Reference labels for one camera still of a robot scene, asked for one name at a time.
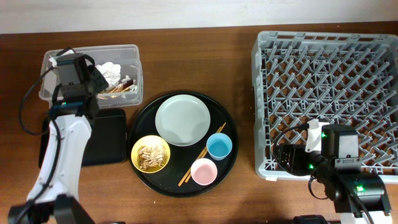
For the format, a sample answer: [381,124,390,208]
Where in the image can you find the wooden chopstick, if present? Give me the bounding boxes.
[178,123,226,187]
[177,122,227,187]

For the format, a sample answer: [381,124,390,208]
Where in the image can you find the gold foil wrapper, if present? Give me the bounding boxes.
[98,80,137,100]

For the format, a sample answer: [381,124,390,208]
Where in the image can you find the yellow bowl with food scraps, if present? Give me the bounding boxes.
[131,135,171,174]

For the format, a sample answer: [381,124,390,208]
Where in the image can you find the grey ceramic plate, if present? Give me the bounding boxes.
[155,94,211,147]

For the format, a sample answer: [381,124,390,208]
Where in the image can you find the white napkin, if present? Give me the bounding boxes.
[96,62,137,90]

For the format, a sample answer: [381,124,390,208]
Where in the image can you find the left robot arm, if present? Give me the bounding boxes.
[7,65,108,223]

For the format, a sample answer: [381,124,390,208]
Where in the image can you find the round black tray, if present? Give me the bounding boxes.
[127,90,239,198]

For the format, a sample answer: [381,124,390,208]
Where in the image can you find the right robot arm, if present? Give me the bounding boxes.
[273,120,392,223]

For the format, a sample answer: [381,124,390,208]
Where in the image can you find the pink plastic cup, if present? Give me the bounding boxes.
[191,158,218,185]

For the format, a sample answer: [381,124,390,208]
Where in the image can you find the clear plastic bin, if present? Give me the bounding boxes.
[39,44,144,109]

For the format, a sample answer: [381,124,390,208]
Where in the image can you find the blue plastic cup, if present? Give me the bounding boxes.
[206,133,233,161]

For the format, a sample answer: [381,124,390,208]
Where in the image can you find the grey dishwasher rack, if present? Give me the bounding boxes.
[251,31,397,184]

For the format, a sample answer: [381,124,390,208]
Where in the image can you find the black rectangular tray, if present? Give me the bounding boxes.
[38,107,128,169]

